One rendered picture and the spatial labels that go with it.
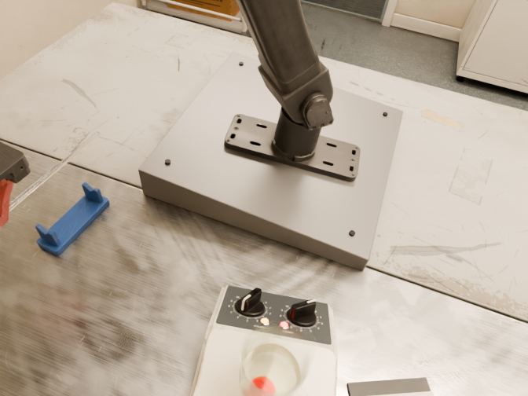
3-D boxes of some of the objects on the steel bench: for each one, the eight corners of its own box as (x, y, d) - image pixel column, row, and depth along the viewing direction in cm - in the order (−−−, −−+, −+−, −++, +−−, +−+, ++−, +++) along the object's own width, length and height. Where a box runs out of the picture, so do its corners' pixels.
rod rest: (91, 194, 58) (85, 177, 56) (111, 203, 58) (105, 186, 55) (37, 246, 52) (27, 229, 49) (58, 257, 51) (49, 240, 49)
